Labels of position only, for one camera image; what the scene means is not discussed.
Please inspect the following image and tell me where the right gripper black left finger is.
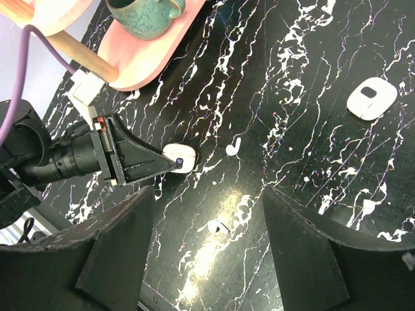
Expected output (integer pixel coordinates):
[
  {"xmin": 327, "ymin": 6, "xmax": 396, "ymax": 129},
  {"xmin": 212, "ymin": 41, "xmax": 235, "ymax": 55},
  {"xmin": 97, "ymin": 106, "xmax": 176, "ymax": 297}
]
[{"xmin": 1, "ymin": 186, "xmax": 155, "ymax": 310}]

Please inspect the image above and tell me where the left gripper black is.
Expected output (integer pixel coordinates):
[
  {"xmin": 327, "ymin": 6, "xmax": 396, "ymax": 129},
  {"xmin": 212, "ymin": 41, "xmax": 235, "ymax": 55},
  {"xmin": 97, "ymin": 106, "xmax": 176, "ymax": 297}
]
[{"xmin": 91, "ymin": 114, "xmax": 176, "ymax": 187}]

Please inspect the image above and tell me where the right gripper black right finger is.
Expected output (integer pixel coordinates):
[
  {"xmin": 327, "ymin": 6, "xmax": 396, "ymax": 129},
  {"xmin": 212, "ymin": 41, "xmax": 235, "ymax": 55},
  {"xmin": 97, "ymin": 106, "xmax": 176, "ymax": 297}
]
[{"xmin": 262, "ymin": 187, "xmax": 414, "ymax": 310}]

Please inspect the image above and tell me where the beige earbud charging case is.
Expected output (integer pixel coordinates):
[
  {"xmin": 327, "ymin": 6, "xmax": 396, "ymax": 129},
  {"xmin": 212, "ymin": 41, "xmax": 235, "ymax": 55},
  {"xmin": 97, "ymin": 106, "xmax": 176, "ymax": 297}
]
[{"xmin": 162, "ymin": 143, "xmax": 196, "ymax": 174}]

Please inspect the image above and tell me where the white earbud charging case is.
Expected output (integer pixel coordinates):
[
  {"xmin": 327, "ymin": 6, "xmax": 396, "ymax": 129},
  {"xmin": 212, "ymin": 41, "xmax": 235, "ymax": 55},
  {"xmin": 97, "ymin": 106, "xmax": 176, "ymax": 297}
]
[{"xmin": 346, "ymin": 77, "xmax": 397, "ymax": 121}]

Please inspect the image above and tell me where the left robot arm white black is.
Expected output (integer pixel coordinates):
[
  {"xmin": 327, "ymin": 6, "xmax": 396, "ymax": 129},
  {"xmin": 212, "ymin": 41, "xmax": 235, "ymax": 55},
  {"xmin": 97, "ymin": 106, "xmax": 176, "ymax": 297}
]
[{"xmin": 1, "ymin": 100, "xmax": 176, "ymax": 228}]

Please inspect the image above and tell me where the white earbud by case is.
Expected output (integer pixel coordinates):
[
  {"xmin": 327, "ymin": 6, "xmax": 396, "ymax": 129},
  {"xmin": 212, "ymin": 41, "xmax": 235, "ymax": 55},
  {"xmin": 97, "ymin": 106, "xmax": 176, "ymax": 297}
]
[{"xmin": 226, "ymin": 137, "xmax": 242, "ymax": 156}]

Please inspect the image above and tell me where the white earbud near front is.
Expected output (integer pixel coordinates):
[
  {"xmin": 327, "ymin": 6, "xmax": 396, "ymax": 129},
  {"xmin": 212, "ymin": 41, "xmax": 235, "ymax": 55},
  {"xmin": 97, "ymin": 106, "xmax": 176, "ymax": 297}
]
[{"xmin": 207, "ymin": 219, "xmax": 230, "ymax": 234}]

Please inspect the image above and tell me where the pink three tier shelf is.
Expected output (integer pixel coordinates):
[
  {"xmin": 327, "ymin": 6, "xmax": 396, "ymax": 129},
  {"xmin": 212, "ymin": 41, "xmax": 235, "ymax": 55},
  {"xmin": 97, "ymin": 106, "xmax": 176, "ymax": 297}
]
[{"xmin": 1, "ymin": 1, "xmax": 204, "ymax": 91}]

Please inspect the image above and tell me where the teal mug on shelf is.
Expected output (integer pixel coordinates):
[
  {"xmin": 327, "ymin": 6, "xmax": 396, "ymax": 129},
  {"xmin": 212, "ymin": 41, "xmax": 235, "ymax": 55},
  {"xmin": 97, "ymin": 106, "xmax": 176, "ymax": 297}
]
[{"xmin": 106, "ymin": 0, "xmax": 186, "ymax": 41}]

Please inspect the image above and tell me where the black marbled table mat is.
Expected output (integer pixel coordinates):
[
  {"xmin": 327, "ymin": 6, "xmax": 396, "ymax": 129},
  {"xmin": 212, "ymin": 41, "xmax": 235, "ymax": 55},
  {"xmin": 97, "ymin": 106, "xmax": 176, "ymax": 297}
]
[{"xmin": 38, "ymin": 0, "xmax": 415, "ymax": 311}]

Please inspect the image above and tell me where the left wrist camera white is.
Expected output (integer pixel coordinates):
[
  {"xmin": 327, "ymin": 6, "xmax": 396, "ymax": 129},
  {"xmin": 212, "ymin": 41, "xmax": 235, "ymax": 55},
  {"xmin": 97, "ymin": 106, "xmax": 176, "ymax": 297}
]
[{"xmin": 67, "ymin": 69, "xmax": 105, "ymax": 130}]

